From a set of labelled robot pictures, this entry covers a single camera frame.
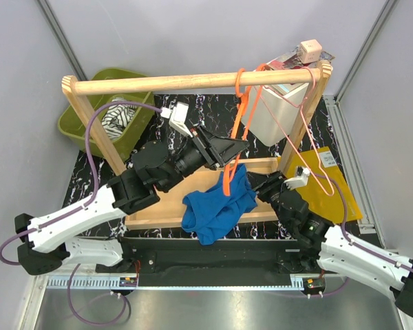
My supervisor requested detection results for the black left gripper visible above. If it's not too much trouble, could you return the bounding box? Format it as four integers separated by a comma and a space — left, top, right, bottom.
160, 124, 249, 193

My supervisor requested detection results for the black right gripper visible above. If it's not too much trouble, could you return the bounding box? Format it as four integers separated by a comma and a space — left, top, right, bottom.
245, 170, 291, 230

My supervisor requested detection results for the orange plastic hanger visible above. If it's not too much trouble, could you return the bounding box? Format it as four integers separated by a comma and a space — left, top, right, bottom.
222, 68, 261, 197

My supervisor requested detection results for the blue tank top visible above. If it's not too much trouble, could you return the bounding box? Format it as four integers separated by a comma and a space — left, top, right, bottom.
181, 164, 257, 245

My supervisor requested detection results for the pink wire hanger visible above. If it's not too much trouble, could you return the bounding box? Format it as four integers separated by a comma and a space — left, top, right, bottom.
256, 63, 335, 197

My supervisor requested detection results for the striped white tank top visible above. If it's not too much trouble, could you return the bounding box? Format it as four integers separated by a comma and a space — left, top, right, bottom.
101, 98, 138, 140

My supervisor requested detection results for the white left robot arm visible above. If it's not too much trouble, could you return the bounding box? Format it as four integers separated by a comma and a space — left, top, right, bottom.
14, 125, 248, 275

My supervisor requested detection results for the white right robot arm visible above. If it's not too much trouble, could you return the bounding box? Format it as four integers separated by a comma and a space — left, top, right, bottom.
248, 171, 413, 318

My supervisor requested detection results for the white storage box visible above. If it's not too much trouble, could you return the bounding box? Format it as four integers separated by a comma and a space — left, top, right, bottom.
240, 67, 331, 146

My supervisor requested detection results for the yellow padded envelope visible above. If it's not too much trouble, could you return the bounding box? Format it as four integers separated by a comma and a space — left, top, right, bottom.
286, 146, 363, 224

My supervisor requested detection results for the wooden clothes rack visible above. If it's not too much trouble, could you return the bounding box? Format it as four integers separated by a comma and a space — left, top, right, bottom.
61, 60, 332, 230

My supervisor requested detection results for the stack of books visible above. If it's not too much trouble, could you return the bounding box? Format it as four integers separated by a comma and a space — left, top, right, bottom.
266, 46, 335, 70

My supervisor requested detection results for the beige cube power socket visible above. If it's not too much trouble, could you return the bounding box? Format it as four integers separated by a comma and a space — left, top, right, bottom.
297, 39, 323, 64

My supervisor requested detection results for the green plastic basket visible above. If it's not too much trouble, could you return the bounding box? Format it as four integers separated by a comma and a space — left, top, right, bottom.
57, 68, 155, 161

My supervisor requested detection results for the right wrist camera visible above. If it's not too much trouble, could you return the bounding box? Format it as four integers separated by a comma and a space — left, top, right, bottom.
284, 166, 310, 190

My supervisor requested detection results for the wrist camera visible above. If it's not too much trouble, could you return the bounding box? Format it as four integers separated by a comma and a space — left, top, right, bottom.
169, 102, 193, 138
284, 166, 310, 190

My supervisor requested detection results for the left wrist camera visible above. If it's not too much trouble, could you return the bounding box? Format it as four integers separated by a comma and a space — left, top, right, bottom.
169, 102, 193, 138

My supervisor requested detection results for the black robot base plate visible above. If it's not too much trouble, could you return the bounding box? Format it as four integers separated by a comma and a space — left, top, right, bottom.
95, 236, 326, 289

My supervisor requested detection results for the purple floor cable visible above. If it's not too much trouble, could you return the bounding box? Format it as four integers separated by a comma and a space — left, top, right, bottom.
66, 263, 131, 325

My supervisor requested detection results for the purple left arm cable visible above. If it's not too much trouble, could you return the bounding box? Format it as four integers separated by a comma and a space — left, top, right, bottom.
0, 104, 173, 265

